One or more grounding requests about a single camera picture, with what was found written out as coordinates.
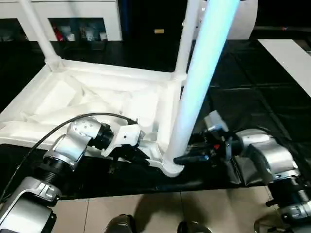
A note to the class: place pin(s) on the dark right robot foot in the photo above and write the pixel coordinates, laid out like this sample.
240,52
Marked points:
194,227

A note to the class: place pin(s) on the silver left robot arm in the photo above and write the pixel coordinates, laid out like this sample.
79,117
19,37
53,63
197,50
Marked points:
73,141

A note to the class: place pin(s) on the flat white board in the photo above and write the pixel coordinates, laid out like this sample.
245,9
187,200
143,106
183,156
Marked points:
291,63

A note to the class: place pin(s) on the dark left robot foot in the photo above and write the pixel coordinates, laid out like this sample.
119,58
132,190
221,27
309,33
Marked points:
120,224

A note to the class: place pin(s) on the black cabinet with gold label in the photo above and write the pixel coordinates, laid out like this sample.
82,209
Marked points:
150,19

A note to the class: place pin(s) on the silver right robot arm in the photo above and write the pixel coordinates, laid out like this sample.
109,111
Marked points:
272,160

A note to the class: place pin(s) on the white cabinet with glass doors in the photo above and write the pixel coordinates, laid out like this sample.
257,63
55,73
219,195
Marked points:
73,12

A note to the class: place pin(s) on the black work mat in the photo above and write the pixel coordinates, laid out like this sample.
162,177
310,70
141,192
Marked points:
252,97

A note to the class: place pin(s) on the dark robot foot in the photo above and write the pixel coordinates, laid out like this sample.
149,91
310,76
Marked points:
120,224
194,227

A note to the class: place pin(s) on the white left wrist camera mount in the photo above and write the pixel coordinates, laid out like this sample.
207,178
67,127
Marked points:
124,136

